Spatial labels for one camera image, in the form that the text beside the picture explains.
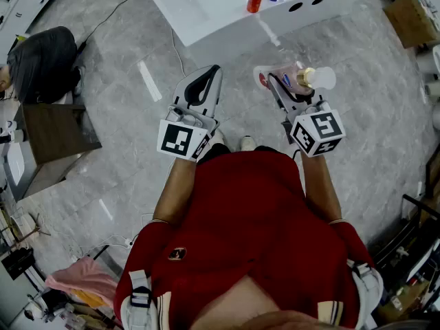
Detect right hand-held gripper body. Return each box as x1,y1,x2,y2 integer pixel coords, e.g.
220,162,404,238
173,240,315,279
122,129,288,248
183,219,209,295
281,100,347,158

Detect white drawer cabinet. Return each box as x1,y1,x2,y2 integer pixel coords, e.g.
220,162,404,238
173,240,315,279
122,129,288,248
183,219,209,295
0,0,66,50

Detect black metal shelf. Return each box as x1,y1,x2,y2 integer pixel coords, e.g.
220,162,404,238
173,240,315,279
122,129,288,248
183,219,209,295
373,193,440,288

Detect left white harness strap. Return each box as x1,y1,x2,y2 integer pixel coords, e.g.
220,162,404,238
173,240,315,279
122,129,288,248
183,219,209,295
120,269,160,330

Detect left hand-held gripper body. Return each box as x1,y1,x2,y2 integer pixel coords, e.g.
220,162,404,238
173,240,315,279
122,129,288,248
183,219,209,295
157,104,221,163

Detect person's right white shoe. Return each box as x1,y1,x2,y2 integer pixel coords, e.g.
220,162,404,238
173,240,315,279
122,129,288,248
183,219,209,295
239,135,257,153

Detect person's left white shoe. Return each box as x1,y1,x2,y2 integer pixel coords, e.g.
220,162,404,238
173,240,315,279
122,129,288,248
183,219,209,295
208,129,226,148

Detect pink cloth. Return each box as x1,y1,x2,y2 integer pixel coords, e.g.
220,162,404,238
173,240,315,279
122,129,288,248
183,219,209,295
45,256,120,309

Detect right white harness strap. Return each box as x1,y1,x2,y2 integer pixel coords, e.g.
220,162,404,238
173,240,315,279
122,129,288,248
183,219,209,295
346,258,384,328

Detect person's red shirt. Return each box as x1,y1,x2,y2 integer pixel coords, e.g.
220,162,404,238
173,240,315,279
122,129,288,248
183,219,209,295
113,149,379,330

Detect white harness strap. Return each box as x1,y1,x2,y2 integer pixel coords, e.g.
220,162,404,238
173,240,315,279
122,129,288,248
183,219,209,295
120,269,160,330
346,258,384,328

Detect cardboard box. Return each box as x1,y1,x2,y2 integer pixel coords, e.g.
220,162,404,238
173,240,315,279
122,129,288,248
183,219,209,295
382,0,440,50

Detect person's black shorts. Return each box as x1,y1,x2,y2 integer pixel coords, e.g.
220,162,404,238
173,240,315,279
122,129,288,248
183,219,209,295
197,142,232,167

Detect person's right forearm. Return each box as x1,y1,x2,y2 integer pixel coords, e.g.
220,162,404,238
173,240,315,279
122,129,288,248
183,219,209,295
300,151,344,225

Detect black floor cable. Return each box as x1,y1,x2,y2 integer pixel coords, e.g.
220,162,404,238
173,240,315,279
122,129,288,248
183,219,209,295
76,0,146,54

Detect dark wooden cabinet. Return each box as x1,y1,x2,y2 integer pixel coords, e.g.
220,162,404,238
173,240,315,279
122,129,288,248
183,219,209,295
20,102,103,199

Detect white floor cable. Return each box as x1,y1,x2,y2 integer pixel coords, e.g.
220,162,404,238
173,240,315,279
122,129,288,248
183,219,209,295
170,28,187,79

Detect person's left forearm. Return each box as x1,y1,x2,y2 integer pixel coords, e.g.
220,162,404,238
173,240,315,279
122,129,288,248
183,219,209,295
153,155,198,225

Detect person's white shoe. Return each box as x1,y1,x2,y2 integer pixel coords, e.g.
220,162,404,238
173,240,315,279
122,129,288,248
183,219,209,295
239,135,257,153
208,129,226,148

